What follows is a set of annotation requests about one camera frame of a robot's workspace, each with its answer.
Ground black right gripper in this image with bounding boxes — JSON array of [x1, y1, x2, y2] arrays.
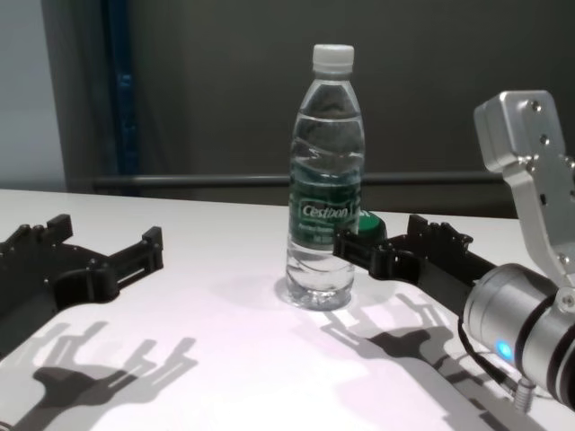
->
[[332, 214, 500, 311]]

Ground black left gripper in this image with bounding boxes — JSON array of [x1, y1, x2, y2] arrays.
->
[[0, 214, 164, 360]]

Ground clear green-label water bottle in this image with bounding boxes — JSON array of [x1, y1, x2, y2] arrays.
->
[[287, 43, 367, 311]]

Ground green YES push button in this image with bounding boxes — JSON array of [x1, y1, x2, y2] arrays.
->
[[357, 209, 388, 242]]

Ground grey horizontal rail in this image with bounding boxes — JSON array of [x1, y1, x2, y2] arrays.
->
[[93, 172, 500, 192]]

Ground blue vertical post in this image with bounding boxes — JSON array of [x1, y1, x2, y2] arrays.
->
[[101, 0, 145, 198]]

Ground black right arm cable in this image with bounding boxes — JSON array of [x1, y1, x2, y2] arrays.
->
[[456, 313, 535, 401]]

